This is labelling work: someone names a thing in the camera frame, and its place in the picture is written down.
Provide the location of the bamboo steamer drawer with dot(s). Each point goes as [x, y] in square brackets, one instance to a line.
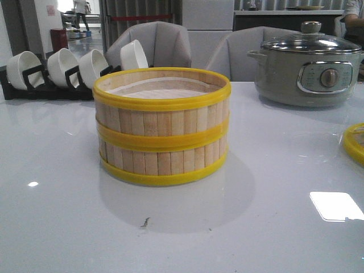
[162, 120]
[163, 168]

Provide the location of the woven bamboo steamer lid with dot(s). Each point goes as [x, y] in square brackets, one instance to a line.
[353, 142]

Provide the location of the grey chair right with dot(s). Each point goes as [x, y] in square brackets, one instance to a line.
[230, 56]

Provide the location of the grey chair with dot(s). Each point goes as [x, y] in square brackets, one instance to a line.
[164, 44]
[230, 56]

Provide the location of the grey chair left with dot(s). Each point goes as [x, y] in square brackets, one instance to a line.
[164, 44]

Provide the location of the white bowl right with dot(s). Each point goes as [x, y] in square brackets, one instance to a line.
[132, 56]

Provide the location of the white bowl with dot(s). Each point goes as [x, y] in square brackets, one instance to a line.
[91, 65]
[132, 56]
[19, 63]
[58, 63]

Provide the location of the white cabinet background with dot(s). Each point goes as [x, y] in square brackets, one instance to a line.
[207, 22]

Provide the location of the grey electric cooking pot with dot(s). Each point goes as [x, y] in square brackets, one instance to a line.
[304, 79]

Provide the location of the black dish rack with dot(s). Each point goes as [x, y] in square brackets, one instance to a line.
[75, 89]

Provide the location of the red cylindrical bin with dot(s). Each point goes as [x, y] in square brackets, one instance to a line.
[58, 39]

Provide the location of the dark counter with shelf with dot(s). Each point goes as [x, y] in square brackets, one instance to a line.
[285, 19]

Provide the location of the glass pot lid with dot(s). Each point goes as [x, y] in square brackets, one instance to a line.
[311, 40]

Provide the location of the walking person in background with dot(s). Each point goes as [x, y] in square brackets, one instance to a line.
[81, 9]

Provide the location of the white bowl far left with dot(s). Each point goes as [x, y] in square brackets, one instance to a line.
[19, 63]

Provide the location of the seated person at right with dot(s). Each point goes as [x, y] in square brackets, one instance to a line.
[353, 20]

